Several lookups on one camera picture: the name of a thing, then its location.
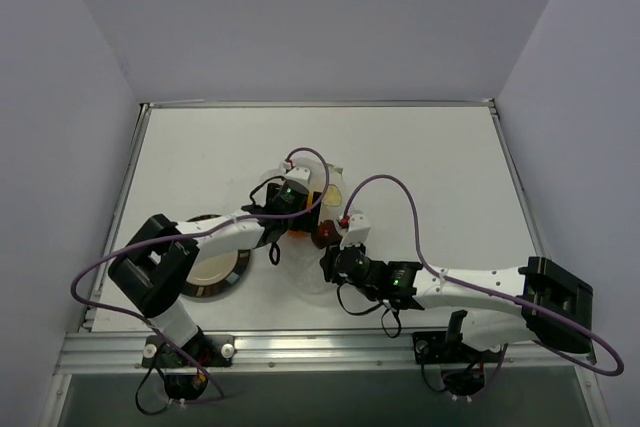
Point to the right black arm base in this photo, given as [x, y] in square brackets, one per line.
[464, 371]

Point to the clear printed plastic bag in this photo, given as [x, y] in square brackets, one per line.
[299, 256]

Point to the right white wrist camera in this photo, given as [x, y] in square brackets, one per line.
[354, 230]

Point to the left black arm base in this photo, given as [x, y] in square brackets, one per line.
[185, 373]

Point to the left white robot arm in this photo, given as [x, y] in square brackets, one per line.
[153, 268]

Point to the orange fake fruit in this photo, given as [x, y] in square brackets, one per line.
[307, 223]

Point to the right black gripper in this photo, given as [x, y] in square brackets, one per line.
[329, 262]

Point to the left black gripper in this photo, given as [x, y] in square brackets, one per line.
[310, 202]

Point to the dark red fake fruit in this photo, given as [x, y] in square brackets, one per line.
[327, 233]

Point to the yellow fake lemon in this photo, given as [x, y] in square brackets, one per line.
[334, 196]

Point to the aluminium table frame rail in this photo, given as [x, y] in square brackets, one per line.
[300, 360]

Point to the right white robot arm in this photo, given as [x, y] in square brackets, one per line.
[540, 301]

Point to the black rimmed beige plate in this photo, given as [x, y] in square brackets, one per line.
[211, 276]

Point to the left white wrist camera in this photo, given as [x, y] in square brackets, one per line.
[296, 178]

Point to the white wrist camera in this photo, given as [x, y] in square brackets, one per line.
[354, 230]
[296, 178]

